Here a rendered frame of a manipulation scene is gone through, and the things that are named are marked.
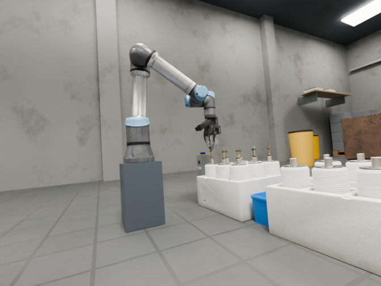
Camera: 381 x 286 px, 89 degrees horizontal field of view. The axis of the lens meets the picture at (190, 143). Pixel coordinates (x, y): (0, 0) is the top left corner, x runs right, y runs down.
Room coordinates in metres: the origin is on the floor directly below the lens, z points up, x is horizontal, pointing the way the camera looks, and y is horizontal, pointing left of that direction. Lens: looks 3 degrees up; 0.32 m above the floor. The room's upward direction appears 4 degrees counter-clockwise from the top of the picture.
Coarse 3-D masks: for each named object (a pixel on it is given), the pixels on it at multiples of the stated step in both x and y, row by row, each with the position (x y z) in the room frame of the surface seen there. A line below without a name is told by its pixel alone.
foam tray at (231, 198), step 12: (204, 180) 1.15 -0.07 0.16; (216, 180) 1.04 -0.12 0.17; (228, 180) 0.96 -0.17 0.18; (252, 180) 0.93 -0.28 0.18; (264, 180) 0.97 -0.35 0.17; (276, 180) 1.01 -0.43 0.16; (204, 192) 1.16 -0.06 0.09; (216, 192) 1.05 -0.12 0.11; (228, 192) 0.96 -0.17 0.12; (240, 192) 0.89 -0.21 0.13; (252, 192) 0.93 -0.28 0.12; (204, 204) 1.17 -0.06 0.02; (216, 204) 1.06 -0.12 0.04; (228, 204) 0.96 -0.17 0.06; (240, 204) 0.89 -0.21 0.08; (252, 204) 0.93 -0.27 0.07; (228, 216) 0.97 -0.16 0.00; (240, 216) 0.89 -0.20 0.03; (252, 216) 0.92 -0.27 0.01
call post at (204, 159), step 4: (196, 156) 1.38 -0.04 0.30; (200, 156) 1.34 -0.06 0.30; (204, 156) 1.34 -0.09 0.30; (208, 156) 1.35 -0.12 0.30; (200, 160) 1.34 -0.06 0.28; (204, 160) 1.34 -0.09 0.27; (208, 160) 1.35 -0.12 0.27; (200, 164) 1.34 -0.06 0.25; (204, 164) 1.34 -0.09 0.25; (200, 168) 1.35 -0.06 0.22; (204, 168) 1.33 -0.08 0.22; (200, 172) 1.35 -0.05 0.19; (204, 172) 1.33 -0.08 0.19
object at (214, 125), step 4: (208, 116) 1.18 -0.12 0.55; (212, 116) 1.18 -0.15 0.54; (212, 120) 1.20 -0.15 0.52; (216, 120) 1.22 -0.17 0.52; (212, 124) 1.20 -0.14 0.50; (216, 124) 1.22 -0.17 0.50; (204, 128) 1.22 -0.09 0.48; (208, 128) 1.19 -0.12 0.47; (212, 128) 1.17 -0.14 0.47; (216, 128) 1.21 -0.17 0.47; (220, 128) 1.22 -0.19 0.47; (204, 132) 1.22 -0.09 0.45; (208, 132) 1.19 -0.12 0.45; (216, 132) 1.21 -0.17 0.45; (220, 132) 1.22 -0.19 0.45
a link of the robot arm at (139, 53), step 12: (132, 48) 0.98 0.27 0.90; (144, 48) 0.96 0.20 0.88; (132, 60) 1.02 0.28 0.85; (144, 60) 0.97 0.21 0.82; (156, 60) 0.98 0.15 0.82; (168, 72) 0.99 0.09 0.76; (180, 72) 1.02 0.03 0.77; (180, 84) 1.01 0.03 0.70; (192, 84) 1.02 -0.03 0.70; (192, 96) 1.05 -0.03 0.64; (204, 96) 1.01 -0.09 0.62
